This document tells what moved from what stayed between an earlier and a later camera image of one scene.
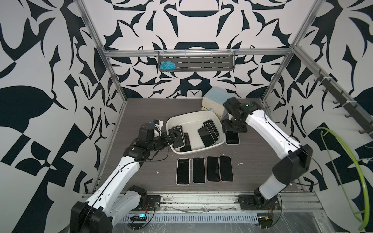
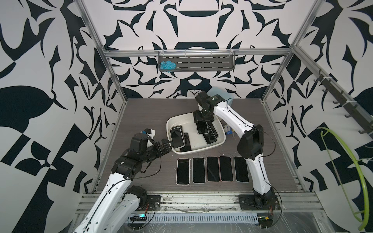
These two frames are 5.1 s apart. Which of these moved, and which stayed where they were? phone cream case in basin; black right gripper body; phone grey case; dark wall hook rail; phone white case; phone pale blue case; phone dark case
Moved: black right gripper body; phone pale blue case
Stayed: phone grey case; phone dark case; dark wall hook rail; phone cream case in basin; phone white case
